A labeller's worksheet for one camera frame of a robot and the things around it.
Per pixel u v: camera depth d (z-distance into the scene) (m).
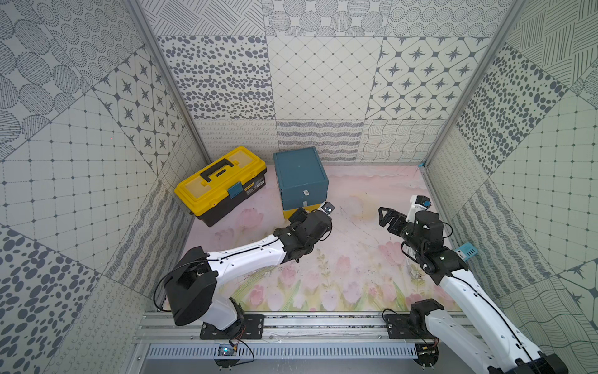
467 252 0.88
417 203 0.69
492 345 0.43
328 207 0.71
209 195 0.87
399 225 0.69
